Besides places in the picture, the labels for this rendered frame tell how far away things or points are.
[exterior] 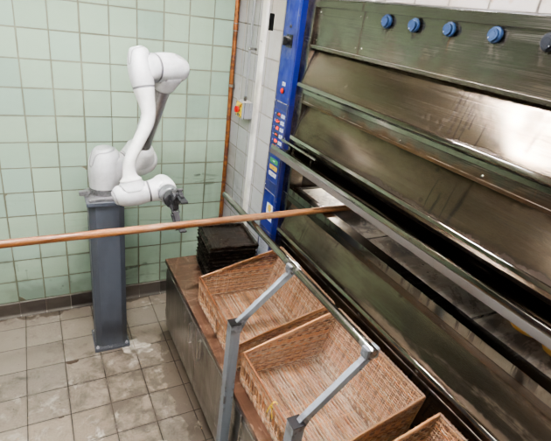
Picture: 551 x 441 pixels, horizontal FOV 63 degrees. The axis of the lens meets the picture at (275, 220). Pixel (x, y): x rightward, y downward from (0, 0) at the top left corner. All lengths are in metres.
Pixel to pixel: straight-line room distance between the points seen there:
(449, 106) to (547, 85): 0.31
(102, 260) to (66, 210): 0.55
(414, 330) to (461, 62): 0.94
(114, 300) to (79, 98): 1.19
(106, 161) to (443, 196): 1.66
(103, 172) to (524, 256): 1.94
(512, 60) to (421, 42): 0.36
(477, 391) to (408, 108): 0.97
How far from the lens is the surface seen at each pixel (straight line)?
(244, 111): 2.77
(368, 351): 1.38
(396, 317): 1.84
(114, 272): 2.75
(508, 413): 1.62
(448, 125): 1.56
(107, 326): 2.97
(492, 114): 1.49
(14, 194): 3.06
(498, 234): 1.46
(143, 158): 2.56
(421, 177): 1.66
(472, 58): 1.56
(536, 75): 1.43
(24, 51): 2.85
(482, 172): 1.49
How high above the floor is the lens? 2.02
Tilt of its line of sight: 25 degrees down
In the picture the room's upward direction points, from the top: 8 degrees clockwise
